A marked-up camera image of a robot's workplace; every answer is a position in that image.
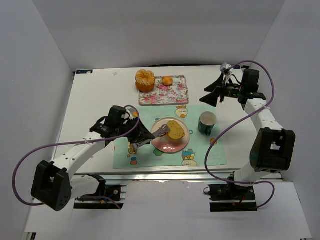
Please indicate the small round bun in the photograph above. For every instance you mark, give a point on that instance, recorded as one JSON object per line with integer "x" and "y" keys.
{"x": 167, "y": 80}

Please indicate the gold knife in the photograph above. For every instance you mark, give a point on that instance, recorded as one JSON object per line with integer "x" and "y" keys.
{"x": 132, "y": 150}

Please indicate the blue label sticker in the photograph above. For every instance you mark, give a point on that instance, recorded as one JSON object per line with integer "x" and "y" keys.
{"x": 84, "y": 71}

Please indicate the aluminium frame rail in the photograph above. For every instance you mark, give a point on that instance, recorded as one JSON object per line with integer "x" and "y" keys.
{"x": 120, "y": 179}

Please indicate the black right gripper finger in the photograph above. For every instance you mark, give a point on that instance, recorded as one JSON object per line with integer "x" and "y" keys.
{"x": 217, "y": 84}
{"x": 211, "y": 98}

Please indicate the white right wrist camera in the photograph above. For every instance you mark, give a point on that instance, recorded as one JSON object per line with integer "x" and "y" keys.
{"x": 226, "y": 69}

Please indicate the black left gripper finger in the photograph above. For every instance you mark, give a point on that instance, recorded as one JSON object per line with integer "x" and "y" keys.
{"x": 136, "y": 144}
{"x": 144, "y": 133}

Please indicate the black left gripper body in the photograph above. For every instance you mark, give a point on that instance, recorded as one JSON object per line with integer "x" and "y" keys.
{"x": 135, "y": 131}

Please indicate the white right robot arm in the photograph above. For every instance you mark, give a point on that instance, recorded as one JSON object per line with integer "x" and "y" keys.
{"x": 273, "y": 147}

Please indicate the floral rectangular tray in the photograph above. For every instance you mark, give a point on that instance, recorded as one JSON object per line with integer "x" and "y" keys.
{"x": 175, "y": 94}

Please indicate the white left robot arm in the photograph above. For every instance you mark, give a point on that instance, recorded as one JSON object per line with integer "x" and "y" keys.
{"x": 55, "y": 183}

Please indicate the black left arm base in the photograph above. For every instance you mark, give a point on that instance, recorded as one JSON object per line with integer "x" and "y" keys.
{"x": 92, "y": 192}

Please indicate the orange bundt cake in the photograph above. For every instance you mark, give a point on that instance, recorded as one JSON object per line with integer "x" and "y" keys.
{"x": 145, "y": 80}

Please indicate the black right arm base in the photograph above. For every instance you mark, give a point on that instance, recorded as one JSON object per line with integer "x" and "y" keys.
{"x": 230, "y": 198}

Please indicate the green ceramic mug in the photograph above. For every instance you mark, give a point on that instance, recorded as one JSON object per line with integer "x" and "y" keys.
{"x": 206, "y": 122}

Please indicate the pink white ceramic plate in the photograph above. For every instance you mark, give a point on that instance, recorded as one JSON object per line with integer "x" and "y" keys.
{"x": 164, "y": 143}

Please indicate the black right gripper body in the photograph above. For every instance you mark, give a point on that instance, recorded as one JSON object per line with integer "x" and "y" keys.
{"x": 222, "y": 90}

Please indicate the brown bread slice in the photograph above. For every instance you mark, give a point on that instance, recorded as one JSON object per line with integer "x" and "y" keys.
{"x": 176, "y": 132}

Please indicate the silver metal tongs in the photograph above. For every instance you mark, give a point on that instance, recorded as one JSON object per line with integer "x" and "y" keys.
{"x": 162, "y": 131}

